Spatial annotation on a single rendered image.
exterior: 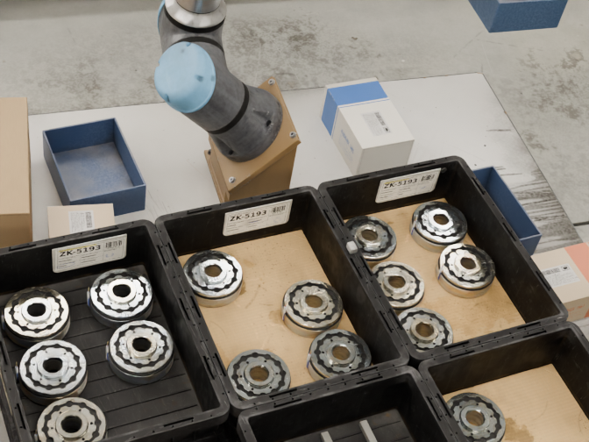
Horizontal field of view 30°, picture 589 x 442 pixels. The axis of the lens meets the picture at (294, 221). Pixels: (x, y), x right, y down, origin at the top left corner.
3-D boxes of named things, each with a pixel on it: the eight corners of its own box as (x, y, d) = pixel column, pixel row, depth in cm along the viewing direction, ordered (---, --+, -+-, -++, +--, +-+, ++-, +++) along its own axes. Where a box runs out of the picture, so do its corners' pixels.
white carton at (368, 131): (318, 116, 241) (325, 84, 235) (368, 107, 245) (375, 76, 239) (354, 179, 230) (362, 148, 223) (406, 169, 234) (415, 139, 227)
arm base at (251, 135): (212, 124, 222) (180, 101, 215) (269, 79, 218) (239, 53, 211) (231, 176, 213) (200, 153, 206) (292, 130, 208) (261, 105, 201)
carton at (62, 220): (48, 233, 209) (46, 206, 203) (112, 230, 211) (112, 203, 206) (53, 299, 198) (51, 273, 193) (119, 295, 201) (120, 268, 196)
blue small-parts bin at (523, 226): (422, 202, 228) (430, 178, 223) (485, 188, 233) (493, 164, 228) (468, 274, 216) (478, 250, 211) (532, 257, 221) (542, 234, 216)
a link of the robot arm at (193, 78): (199, 142, 207) (152, 109, 197) (191, 89, 215) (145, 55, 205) (250, 111, 202) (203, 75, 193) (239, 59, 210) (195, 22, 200)
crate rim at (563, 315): (312, 192, 196) (314, 183, 195) (457, 162, 207) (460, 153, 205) (410, 371, 173) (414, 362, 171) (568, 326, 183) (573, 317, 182)
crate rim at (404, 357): (151, 226, 186) (152, 217, 184) (312, 192, 196) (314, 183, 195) (232, 421, 163) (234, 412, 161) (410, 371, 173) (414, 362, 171)
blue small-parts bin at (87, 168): (43, 155, 222) (41, 130, 217) (115, 141, 228) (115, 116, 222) (70, 226, 211) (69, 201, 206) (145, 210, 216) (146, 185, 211)
